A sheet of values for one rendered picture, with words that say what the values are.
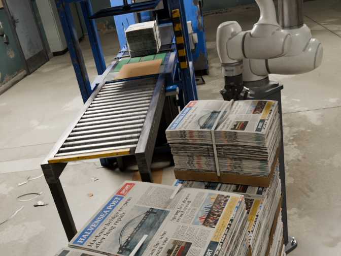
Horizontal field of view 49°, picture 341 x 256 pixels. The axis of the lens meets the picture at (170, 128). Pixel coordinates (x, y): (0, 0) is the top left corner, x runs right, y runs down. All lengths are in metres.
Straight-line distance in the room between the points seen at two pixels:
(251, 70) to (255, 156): 0.55
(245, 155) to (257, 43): 0.42
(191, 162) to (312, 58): 0.68
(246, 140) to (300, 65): 0.51
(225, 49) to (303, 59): 0.36
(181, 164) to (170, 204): 0.49
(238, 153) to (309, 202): 1.43
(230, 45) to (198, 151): 0.43
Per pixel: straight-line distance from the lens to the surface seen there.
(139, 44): 3.83
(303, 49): 1.70
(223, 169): 1.43
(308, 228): 2.55
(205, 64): 5.49
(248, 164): 1.39
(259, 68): 1.78
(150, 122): 2.18
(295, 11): 1.70
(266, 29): 1.47
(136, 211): 1.02
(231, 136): 1.34
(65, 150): 2.13
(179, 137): 1.42
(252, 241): 1.23
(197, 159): 1.45
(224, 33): 1.51
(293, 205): 2.72
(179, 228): 0.93
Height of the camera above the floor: 1.65
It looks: 24 degrees down
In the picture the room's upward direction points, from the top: 11 degrees counter-clockwise
